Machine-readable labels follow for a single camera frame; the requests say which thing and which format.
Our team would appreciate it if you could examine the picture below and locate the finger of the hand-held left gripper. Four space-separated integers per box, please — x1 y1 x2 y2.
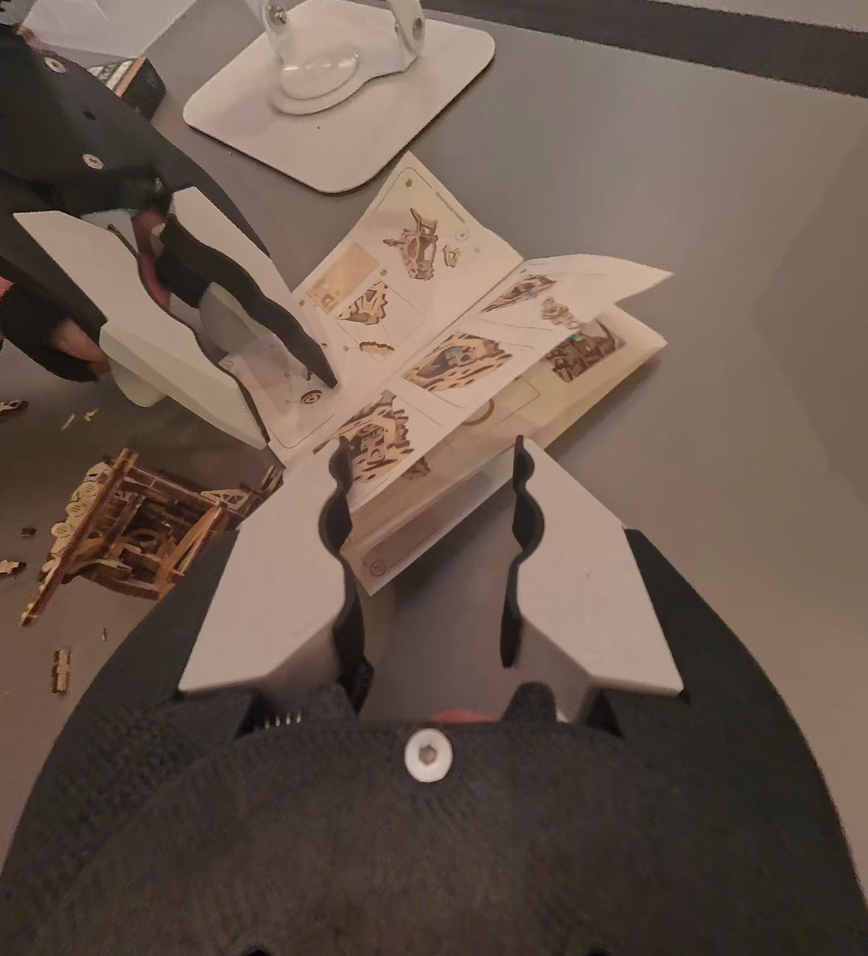
12 211 270 451
156 185 341 391

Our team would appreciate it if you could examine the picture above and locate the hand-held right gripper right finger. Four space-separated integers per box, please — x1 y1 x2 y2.
499 435 685 723

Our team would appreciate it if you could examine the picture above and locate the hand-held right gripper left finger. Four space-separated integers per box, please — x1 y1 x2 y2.
177 438 373 719

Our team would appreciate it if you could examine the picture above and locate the wooden buggy model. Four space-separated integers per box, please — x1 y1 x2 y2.
19 447 285 628

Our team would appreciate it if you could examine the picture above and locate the paper instruction booklet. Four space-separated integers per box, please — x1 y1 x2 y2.
221 149 674 598

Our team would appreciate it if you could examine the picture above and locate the black cardboard box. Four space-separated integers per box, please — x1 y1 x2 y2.
86 58 166 120

